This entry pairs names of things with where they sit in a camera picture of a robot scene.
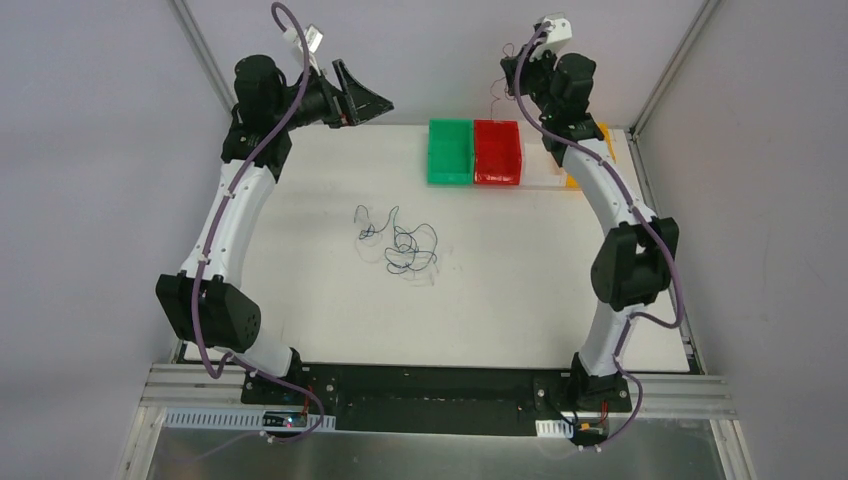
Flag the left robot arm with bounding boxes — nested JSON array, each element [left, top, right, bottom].
[[155, 54, 394, 405]]

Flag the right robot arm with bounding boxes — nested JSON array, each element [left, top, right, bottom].
[[501, 46, 679, 410]]

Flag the yellow plastic bin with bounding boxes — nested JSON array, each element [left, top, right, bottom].
[[564, 122, 617, 190]]

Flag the red plastic bin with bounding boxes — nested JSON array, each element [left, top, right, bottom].
[[473, 119, 523, 186]]

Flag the white plastic bin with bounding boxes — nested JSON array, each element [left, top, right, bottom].
[[518, 121, 567, 190]]

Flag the green plastic bin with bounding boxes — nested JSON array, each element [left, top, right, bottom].
[[427, 118, 474, 185]]

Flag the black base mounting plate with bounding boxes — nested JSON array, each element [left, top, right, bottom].
[[241, 363, 632, 436]]

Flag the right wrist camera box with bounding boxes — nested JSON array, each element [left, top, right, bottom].
[[533, 12, 573, 57]]

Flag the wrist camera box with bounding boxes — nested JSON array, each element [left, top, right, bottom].
[[533, 12, 573, 57], [283, 24, 324, 55]]

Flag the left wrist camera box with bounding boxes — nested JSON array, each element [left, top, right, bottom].
[[283, 24, 324, 55]]

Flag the aluminium front frame rail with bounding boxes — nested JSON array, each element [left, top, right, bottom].
[[139, 364, 738, 420]]

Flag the right white cable duct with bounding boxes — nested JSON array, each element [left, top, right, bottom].
[[535, 420, 574, 439]]

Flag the white cable duct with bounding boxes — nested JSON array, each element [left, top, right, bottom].
[[163, 408, 336, 433], [535, 420, 574, 439]]

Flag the left white cable duct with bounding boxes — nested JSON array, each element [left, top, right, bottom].
[[163, 408, 336, 433]]

